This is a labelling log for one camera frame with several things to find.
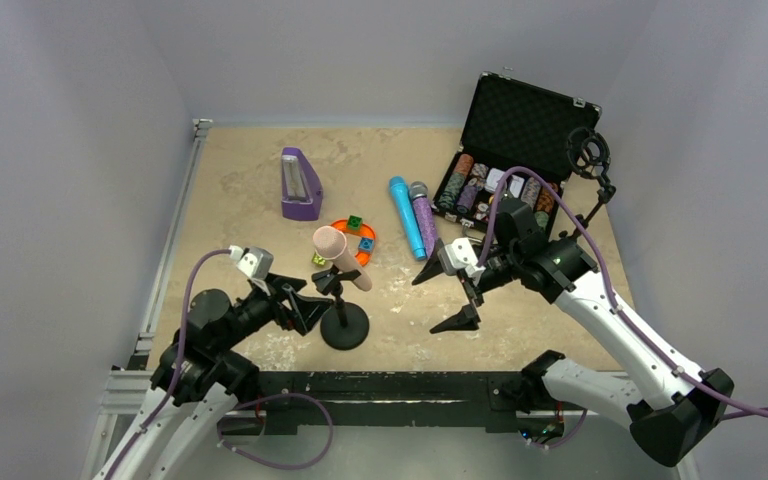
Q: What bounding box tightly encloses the black mic stand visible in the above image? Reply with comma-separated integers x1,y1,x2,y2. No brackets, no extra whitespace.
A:
311,267,370,351

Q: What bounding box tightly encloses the pink microphone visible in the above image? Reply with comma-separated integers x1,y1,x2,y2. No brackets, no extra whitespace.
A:
312,226,372,292

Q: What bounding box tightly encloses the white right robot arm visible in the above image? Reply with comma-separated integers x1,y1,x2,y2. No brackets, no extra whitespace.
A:
413,199,734,467

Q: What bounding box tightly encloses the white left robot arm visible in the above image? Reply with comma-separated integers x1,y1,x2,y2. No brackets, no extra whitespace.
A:
95,274,334,479

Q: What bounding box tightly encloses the lime long toy brick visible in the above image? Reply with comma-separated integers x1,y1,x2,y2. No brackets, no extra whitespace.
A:
311,252,328,267

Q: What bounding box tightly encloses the orange curved track piece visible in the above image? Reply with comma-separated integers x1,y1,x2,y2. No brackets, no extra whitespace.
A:
331,217,376,267

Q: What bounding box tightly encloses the blue toy brick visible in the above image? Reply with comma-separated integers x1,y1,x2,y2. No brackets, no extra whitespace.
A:
358,237,375,253

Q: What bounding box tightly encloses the purple glitter microphone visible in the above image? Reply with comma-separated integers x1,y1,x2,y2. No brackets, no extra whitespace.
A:
408,181,440,258

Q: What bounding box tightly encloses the green toy brick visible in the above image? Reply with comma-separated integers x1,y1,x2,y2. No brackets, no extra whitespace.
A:
347,215,363,231

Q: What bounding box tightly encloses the white card deck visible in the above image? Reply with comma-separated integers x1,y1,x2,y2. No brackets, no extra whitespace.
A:
485,168,526,198

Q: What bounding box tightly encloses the purple metronome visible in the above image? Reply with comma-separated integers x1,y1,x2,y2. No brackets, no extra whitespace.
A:
281,147,324,222

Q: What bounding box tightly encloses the blue microphone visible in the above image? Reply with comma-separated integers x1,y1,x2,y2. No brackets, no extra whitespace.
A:
388,176,427,260

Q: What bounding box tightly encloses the black poker chip case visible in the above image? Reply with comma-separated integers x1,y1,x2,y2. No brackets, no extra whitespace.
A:
431,72,603,232

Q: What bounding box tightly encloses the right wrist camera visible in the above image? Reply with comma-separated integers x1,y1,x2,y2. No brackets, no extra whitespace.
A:
438,237,485,281

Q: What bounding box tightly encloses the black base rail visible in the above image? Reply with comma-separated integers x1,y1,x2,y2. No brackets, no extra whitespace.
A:
214,369,591,435

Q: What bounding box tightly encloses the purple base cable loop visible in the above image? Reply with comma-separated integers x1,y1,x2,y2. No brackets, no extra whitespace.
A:
216,393,335,472

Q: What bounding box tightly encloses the black shock mount tripod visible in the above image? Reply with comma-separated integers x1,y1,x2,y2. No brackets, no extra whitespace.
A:
565,127,616,228

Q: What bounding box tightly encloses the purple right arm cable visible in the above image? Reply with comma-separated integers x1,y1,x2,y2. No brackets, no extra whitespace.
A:
476,166,768,422

